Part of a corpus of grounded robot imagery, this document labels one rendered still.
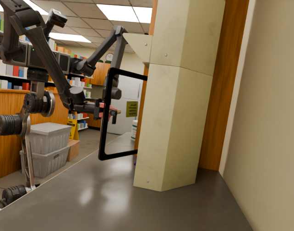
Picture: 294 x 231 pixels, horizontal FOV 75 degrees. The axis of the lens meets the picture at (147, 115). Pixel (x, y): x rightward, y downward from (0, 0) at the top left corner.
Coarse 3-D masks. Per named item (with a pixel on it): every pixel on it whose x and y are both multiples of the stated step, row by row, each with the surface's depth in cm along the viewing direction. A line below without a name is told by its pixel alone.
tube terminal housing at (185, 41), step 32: (160, 0) 67; (192, 0) 66; (160, 32) 68; (192, 32) 68; (160, 64) 69; (192, 64) 71; (160, 96) 69; (192, 96) 74; (160, 128) 70; (192, 128) 77; (160, 160) 71; (192, 160) 80
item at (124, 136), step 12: (108, 72) 77; (120, 84) 83; (132, 84) 88; (144, 84) 94; (120, 96) 84; (132, 96) 89; (144, 96) 95; (120, 108) 85; (132, 108) 90; (108, 120) 81; (120, 120) 86; (132, 120) 92; (108, 132) 82; (120, 132) 87; (132, 132) 93; (108, 144) 83; (120, 144) 89; (132, 144) 95
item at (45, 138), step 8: (32, 128) 256; (40, 128) 262; (48, 128) 268; (56, 128) 275; (64, 128) 283; (32, 136) 253; (40, 136) 251; (48, 136) 252; (56, 136) 271; (64, 136) 291; (32, 144) 256; (40, 144) 253; (48, 144) 257; (56, 144) 276; (64, 144) 297; (40, 152) 255; (48, 152) 261
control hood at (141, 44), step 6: (126, 36) 70; (132, 36) 69; (138, 36) 69; (144, 36) 69; (150, 36) 68; (132, 42) 70; (138, 42) 69; (144, 42) 69; (150, 42) 68; (132, 48) 70; (138, 48) 69; (144, 48) 69; (150, 48) 69; (138, 54) 70; (144, 54) 69; (150, 54) 69; (144, 60) 69
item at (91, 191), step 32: (96, 160) 95; (128, 160) 101; (32, 192) 60; (64, 192) 63; (96, 192) 66; (128, 192) 68; (160, 192) 72; (192, 192) 75; (224, 192) 79; (0, 224) 46; (32, 224) 47; (64, 224) 49; (96, 224) 50; (128, 224) 52; (160, 224) 54; (192, 224) 56; (224, 224) 58
